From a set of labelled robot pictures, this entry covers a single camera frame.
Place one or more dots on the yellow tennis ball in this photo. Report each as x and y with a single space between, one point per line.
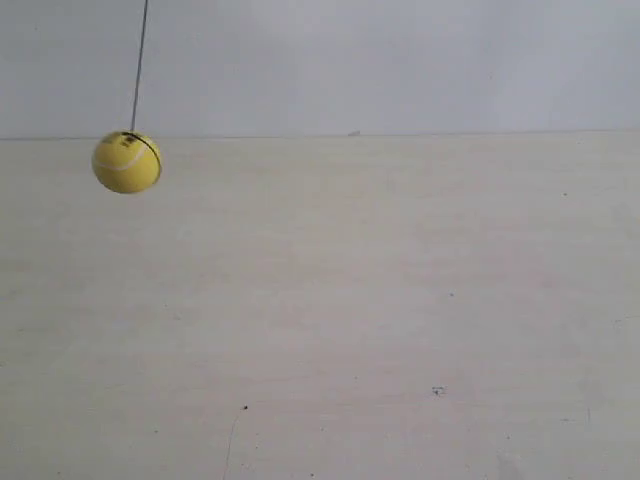
126 162

